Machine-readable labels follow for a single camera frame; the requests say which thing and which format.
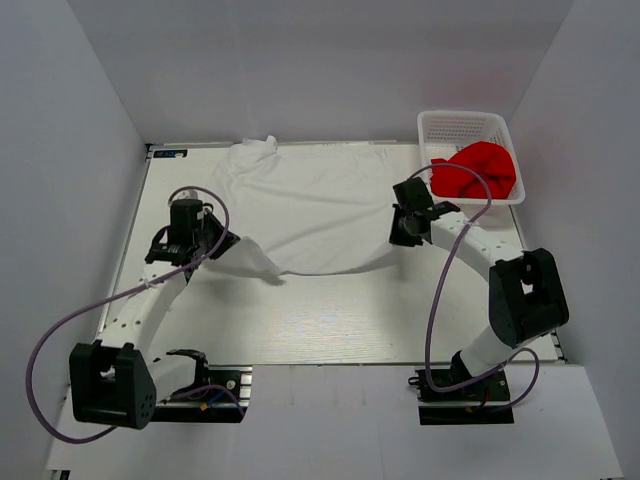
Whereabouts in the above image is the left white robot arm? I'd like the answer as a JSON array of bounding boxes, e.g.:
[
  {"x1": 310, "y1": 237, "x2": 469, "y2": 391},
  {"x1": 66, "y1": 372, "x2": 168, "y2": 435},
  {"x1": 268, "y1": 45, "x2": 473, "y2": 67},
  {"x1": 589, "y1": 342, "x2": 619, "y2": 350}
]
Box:
[{"x1": 69, "y1": 199, "x2": 239, "y2": 429}]

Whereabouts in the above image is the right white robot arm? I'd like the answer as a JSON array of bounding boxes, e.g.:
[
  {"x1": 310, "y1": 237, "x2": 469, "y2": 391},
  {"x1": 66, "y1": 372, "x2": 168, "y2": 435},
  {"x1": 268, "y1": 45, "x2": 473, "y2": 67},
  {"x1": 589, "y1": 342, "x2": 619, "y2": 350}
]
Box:
[{"x1": 389, "y1": 177, "x2": 569, "y2": 399}]

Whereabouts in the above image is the white plastic basket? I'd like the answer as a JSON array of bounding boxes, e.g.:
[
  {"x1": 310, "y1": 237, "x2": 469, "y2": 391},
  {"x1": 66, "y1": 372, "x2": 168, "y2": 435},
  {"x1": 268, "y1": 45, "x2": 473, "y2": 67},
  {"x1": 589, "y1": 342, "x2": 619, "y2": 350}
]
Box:
[{"x1": 417, "y1": 110, "x2": 525, "y2": 205}]

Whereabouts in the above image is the red t-shirt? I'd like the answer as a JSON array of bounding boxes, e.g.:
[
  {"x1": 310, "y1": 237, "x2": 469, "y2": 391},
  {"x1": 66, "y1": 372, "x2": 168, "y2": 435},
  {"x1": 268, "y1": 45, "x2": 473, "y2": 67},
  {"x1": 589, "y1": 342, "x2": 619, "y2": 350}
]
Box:
[{"x1": 430, "y1": 141, "x2": 517, "y2": 200}]

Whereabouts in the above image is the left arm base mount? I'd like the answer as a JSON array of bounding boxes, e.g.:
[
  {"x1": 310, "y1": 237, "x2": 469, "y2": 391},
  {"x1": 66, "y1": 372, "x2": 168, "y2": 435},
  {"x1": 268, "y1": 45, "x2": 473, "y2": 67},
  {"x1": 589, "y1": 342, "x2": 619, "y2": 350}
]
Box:
[{"x1": 151, "y1": 366, "x2": 253, "y2": 424}]

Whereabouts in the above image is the white t-shirt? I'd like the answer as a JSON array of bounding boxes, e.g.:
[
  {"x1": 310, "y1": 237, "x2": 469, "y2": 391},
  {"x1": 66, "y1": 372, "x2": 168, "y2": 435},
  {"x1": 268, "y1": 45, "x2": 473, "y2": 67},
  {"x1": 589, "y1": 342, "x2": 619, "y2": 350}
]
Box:
[{"x1": 205, "y1": 137, "x2": 419, "y2": 282}]

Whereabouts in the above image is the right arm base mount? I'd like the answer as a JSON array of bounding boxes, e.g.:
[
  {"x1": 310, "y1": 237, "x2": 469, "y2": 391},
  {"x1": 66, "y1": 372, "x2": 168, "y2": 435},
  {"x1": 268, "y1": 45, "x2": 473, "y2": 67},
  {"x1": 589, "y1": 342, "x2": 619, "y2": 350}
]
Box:
[{"x1": 407, "y1": 369, "x2": 514, "y2": 426}]

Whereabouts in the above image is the blue table label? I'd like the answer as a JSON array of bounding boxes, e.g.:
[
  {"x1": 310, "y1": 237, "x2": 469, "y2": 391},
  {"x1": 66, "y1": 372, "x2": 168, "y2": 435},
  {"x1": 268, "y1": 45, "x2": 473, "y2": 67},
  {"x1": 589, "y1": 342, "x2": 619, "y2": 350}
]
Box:
[{"x1": 152, "y1": 149, "x2": 188, "y2": 159}]

